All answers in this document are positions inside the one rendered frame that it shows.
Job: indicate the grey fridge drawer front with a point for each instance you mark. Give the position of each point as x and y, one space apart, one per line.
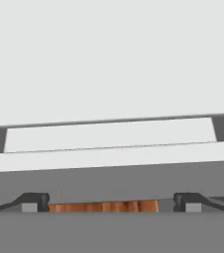
110 181

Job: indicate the pale grey fridge door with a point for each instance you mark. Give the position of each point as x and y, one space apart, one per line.
110 56

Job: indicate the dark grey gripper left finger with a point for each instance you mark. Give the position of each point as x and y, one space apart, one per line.
37 198

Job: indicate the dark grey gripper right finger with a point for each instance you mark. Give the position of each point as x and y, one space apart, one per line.
182 198

